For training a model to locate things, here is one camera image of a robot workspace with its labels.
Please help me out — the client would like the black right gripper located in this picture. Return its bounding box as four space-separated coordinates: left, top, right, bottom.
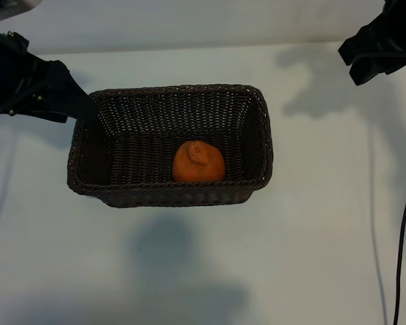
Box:
338 0 406 86

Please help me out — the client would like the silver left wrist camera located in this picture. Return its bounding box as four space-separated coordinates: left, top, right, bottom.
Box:
0 0 43 22

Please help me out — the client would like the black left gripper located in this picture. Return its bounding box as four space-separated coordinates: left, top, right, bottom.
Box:
0 30 99 125

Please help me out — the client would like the orange soft toy fruit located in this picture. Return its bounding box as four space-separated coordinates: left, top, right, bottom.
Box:
171 139 227 183

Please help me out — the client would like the dark brown woven basket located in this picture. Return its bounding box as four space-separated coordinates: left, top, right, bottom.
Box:
66 83 275 209

